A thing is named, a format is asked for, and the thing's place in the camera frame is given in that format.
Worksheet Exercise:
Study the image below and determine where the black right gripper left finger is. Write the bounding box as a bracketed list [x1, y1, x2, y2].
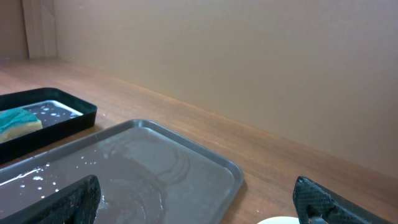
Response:
[1, 175, 101, 224]

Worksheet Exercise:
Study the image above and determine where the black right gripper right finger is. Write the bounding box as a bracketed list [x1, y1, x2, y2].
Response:
[292, 175, 390, 224]

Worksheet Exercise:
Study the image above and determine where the white plate top blue stain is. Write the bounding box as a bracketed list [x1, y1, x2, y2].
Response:
[257, 216, 300, 224]

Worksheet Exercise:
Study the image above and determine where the green yellow sponge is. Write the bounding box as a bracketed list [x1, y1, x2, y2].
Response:
[1, 108, 43, 143]

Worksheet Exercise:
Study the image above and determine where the large brown serving tray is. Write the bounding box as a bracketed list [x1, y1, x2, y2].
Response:
[1, 120, 244, 223]

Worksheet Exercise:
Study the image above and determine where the small black water tray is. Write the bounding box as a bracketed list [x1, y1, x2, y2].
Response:
[1, 88, 98, 164]

